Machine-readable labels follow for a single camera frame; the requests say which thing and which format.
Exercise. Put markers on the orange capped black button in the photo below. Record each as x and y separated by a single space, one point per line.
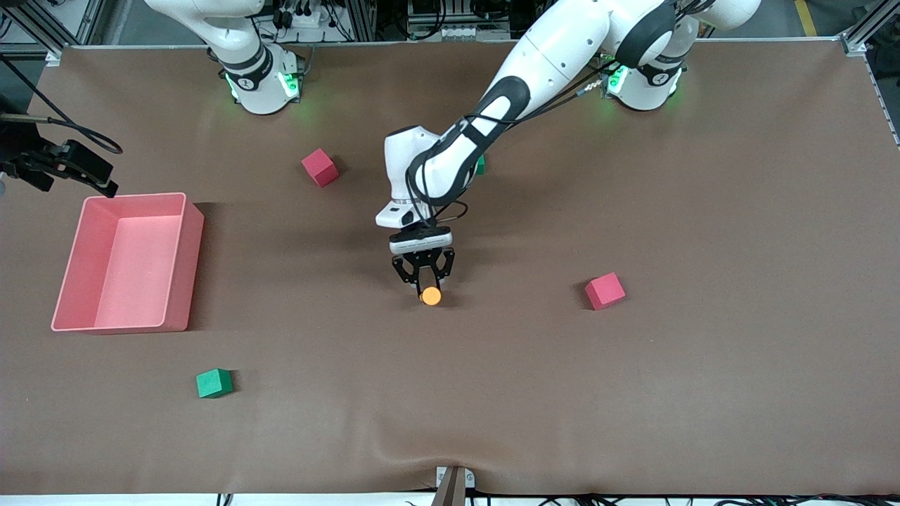
431 296

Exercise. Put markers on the metal table edge bracket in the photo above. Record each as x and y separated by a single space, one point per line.
470 478

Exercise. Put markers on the brown table cover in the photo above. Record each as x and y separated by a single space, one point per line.
450 386

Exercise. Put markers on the white terminal block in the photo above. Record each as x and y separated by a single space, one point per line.
464 32

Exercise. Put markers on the white power strip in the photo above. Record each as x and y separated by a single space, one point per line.
302 17

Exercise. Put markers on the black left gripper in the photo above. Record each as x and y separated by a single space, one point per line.
422 265

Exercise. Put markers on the green foam cube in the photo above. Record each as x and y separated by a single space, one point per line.
213 384
481 166

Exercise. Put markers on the pink plastic bin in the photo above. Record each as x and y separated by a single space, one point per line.
119 302

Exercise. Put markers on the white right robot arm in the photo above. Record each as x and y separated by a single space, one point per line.
239 42

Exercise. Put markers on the aluminium frame profile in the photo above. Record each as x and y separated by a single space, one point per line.
42 31
861 35

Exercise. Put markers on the pink foam cube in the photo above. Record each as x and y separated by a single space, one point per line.
320 167
605 292

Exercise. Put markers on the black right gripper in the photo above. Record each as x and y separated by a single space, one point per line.
21 160

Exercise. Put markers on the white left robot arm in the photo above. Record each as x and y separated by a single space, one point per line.
555 49

